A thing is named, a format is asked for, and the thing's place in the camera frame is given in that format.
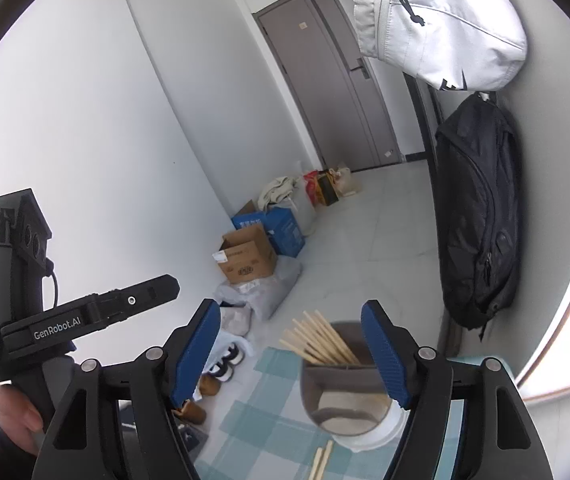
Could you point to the person's left hand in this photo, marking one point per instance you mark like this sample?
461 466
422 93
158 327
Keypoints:
15 420

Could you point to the white and black sneaker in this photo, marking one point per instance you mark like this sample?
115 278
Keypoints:
234 355
220 371

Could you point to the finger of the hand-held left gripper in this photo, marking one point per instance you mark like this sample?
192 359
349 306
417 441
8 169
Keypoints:
135 300

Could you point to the grey door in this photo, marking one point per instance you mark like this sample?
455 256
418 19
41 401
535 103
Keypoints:
325 85

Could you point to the bundle of wooden chopsticks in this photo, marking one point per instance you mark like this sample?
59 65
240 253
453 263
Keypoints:
325 340

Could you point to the grey plastic bag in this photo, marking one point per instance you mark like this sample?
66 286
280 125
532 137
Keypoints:
270 292

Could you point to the black backpack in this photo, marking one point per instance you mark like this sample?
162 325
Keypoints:
475 210

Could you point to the brown shoe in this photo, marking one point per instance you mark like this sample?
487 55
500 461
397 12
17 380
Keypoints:
192 411
208 385

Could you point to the white hanging bag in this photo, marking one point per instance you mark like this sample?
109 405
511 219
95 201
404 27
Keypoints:
430 25

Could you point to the teal and white checked tablecloth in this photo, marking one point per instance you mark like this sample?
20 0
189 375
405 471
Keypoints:
265 410

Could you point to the brown paper bag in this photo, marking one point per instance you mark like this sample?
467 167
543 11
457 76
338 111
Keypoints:
327 192

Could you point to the light wooden chopstick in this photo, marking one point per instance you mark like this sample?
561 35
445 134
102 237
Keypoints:
314 465
324 460

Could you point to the blue cardboard box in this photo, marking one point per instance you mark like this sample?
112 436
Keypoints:
282 230

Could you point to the beige cloth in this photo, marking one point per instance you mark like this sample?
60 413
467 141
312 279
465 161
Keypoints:
277 192

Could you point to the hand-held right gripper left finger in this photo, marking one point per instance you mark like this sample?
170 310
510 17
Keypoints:
197 355

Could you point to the translucent white bag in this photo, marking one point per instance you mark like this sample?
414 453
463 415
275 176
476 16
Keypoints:
305 215

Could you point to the grey and white utensil holder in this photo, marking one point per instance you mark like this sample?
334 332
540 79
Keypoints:
345 425

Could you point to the brown cardboard box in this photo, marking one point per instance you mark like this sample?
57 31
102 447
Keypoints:
247 260

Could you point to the red bag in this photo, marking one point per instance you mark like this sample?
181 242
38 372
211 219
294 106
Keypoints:
311 185

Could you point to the clear plastic bag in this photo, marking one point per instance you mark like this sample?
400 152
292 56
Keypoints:
349 182

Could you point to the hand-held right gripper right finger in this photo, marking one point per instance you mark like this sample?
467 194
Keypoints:
385 355

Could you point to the white plastic bag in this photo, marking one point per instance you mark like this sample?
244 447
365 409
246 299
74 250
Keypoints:
237 320

